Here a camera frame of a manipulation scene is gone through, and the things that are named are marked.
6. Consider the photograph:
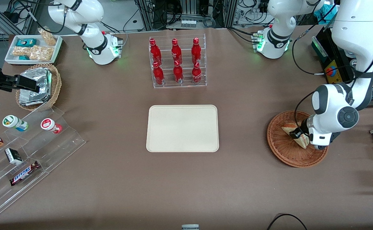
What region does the triangle sandwich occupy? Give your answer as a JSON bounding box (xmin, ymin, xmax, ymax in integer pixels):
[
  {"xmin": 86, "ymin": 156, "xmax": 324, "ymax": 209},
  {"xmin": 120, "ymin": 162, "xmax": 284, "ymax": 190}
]
[{"xmin": 281, "ymin": 123, "xmax": 310, "ymax": 150}]

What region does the brown round wicker basket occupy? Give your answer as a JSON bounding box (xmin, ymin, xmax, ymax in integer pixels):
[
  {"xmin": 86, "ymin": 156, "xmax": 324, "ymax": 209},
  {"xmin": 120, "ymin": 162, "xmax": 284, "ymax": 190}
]
[{"xmin": 267, "ymin": 110, "xmax": 329, "ymax": 168}]

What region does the white rectangular snack tray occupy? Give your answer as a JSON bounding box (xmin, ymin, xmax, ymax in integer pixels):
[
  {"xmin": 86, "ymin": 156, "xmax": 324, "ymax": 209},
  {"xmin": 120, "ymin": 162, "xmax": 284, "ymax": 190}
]
[{"xmin": 4, "ymin": 34, "xmax": 63, "ymax": 65}]

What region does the light tan wicker basket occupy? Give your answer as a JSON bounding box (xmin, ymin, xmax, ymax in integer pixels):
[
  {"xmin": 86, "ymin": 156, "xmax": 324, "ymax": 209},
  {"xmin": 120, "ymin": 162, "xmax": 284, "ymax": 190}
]
[{"xmin": 15, "ymin": 63, "xmax": 62, "ymax": 111}]

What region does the cream rectangular tray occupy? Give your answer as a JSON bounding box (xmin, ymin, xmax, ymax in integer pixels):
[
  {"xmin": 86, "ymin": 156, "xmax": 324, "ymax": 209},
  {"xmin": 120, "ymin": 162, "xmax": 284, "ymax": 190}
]
[{"xmin": 146, "ymin": 105, "xmax": 220, "ymax": 153}]

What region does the silver foil packet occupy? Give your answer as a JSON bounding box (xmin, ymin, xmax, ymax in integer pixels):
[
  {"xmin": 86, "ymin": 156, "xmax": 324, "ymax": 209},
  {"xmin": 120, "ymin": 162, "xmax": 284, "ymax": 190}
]
[
  {"xmin": 20, "ymin": 68, "xmax": 53, "ymax": 94},
  {"xmin": 19, "ymin": 89, "xmax": 51, "ymax": 107}
]

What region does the clear bag of crackers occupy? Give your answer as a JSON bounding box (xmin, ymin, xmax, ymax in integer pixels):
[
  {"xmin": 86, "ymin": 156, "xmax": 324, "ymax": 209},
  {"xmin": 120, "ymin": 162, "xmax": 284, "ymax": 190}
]
[
  {"xmin": 29, "ymin": 45, "xmax": 55, "ymax": 62},
  {"xmin": 12, "ymin": 46, "xmax": 32, "ymax": 58}
]

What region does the green-capped yogurt bottle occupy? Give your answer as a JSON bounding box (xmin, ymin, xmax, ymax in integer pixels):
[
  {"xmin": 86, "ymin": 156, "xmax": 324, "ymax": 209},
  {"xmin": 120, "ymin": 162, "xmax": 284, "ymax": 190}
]
[{"xmin": 2, "ymin": 115, "xmax": 29, "ymax": 132}]

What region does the red-capped yogurt bottle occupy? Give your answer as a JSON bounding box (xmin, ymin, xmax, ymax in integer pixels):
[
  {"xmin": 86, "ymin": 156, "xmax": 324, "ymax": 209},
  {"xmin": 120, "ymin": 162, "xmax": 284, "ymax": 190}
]
[{"xmin": 41, "ymin": 118, "xmax": 63, "ymax": 134}]

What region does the clear bag of peanuts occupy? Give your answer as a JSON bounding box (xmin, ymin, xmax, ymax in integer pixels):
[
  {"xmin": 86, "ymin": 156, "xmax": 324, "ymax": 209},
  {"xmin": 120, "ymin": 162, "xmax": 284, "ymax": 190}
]
[{"xmin": 38, "ymin": 27, "xmax": 57, "ymax": 46}]

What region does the yellow emergency stop box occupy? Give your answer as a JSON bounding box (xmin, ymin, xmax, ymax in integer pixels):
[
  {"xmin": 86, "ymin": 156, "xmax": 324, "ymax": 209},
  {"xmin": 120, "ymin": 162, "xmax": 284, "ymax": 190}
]
[{"xmin": 324, "ymin": 60, "xmax": 340, "ymax": 85}]

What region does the small black white box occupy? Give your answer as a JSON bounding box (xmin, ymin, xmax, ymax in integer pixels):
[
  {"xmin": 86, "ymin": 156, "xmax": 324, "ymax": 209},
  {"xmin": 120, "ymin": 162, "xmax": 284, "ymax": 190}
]
[{"xmin": 4, "ymin": 148, "xmax": 23, "ymax": 165}]

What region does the clear acrylic step stand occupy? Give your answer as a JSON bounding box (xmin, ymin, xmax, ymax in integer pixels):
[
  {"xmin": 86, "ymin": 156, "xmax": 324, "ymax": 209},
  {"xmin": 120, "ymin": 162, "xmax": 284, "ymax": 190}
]
[{"xmin": 0, "ymin": 105, "xmax": 87, "ymax": 218}]

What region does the black control box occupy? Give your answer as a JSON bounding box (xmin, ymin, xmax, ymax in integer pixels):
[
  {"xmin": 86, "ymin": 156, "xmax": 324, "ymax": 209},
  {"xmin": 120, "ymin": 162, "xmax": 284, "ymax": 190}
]
[{"xmin": 312, "ymin": 27, "xmax": 356, "ymax": 85}]

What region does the Snickers chocolate bar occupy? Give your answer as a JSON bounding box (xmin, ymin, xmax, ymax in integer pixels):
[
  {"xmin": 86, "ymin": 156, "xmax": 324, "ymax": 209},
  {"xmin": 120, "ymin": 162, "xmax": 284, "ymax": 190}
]
[{"xmin": 9, "ymin": 161, "xmax": 41, "ymax": 187}]

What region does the teal plastic bag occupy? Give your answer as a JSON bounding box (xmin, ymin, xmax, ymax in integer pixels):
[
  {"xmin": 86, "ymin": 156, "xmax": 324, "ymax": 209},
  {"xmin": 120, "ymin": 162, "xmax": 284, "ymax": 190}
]
[{"xmin": 314, "ymin": 3, "xmax": 338, "ymax": 21}]

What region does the red cola bottle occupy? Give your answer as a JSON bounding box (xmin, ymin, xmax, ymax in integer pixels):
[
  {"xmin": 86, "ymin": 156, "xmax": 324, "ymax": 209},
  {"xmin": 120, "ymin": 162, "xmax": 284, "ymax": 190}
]
[
  {"xmin": 191, "ymin": 61, "xmax": 203, "ymax": 84},
  {"xmin": 191, "ymin": 37, "xmax": 202, "ymax": 64},
  {"xmin": 171, "ymin": 38, "xmax": 183, "ymax": 64},
  {"xmin": 153, "ymin": 61, "xmax": 165, "ymax": 85},
  {"xmin": 149, "ymin": 38, "xmax": 162, "ymax": 65},
  {"xmin": 173, "ymin": 60, "xmax": 184, "ymax": 84}
]

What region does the clear acrylic bottle rack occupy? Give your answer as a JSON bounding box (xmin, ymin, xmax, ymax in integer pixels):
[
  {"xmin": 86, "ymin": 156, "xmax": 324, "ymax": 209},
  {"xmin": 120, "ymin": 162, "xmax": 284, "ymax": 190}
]
[{"xmin": 148, "ymin": 34, "xmax": 207, "ymax": 89}]

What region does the black cable loop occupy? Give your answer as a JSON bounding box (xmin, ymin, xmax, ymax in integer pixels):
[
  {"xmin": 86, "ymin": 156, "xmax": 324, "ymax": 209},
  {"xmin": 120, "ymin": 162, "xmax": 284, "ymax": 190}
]
[{"xmin": 267, "ymin": 213, "xmax": 308, "ymax": 230}]

